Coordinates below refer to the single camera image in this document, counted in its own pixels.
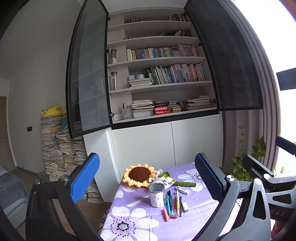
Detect grey white fabric pen holder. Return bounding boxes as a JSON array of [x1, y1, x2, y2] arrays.
[[148, 182, 166, 208]]

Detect tall pile of papers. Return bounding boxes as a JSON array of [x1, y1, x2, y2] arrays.
[[40, 115, 104, 204]]

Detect small stack of books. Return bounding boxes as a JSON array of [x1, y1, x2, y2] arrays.
[[168, 100, 183, 113]]

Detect black rectangular panel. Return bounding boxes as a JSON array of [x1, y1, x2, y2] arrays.
[[276, 68, 296, 91]]

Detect messy stack of booklets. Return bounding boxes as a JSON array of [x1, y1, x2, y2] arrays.
[[182, 95, 212, 111]]

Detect stack of magazines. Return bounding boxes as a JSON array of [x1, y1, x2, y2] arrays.
[[132, 100, 155, 118]]

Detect white bookcase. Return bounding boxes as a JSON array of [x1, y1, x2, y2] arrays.
[[83, 7, 224, 202]]

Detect brown room door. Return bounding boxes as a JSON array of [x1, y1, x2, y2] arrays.
[[0, 95, 16, 172]]

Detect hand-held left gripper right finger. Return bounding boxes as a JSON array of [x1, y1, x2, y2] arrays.
[[192, 152, 271, 241]]

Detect yellow plush toy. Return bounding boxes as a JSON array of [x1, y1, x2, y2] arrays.
[[40, 104, 67, 118]]

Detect grey blue bed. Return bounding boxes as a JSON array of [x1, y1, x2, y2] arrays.
[[0, 164, 30, 229]]

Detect blue pen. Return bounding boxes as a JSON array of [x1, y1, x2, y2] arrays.
[[168, 190, 173, 219]]

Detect white desk organizer box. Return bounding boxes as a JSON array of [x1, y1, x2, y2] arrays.
[[120, 103, 134, 120]]

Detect row of green pink books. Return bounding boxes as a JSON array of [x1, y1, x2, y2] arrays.
[[147, 63, 206, 85]]

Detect red books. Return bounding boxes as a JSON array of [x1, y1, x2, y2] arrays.
[[154, 106, 173, 115]]

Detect flat stack of white books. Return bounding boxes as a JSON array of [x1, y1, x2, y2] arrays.
[[129, 78, 153, 88]]

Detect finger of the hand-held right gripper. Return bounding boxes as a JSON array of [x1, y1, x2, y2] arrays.
[[268, 192, 292, 223]]

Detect leaning row of books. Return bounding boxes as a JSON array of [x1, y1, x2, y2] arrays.
[[160, 29, 193, 37]]

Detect short row of books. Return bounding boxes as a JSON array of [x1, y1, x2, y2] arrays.
[[169, 14, 189, 22]]

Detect long row of books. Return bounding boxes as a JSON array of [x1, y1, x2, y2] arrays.
[[126, 44, 199, 62]]

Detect clear wrap tag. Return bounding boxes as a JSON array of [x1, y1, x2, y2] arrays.
[[148, 170, 163, 184]]

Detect green crochet stem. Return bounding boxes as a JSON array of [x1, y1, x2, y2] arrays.
[[159, 171, 196, 188]]

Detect purple floral tablecloth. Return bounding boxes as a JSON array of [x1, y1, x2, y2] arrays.
[[100, 162, 241, 241]]

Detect sunflower printed card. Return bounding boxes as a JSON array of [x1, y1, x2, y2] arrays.
[[158, 176, 177, 186]]

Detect tall clear glass jar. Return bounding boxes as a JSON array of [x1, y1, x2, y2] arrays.
[[110, 72, 118, 91]]

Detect white purple correction tape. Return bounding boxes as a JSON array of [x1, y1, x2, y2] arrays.
[[175, 186, 191, 195]]

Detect dark glass bookcase door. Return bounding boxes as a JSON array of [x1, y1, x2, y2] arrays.
[[184, 0, 263, 111], [66, 0, 113, 139]]

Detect grey pink curtain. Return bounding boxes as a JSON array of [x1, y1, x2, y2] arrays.
[[220, 0, 282, 181]]

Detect crochet sunflower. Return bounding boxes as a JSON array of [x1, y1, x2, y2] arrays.
[[122, 164, 158, 188]]

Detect green leafy plant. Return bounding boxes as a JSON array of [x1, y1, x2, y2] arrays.
[[228, 125, 267, 182]]

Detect grey green floor object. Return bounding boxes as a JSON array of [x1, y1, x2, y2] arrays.
[[38, 170, 51, 184]]

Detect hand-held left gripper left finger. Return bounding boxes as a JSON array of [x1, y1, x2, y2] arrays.
[[25, 152, 102, 241]]

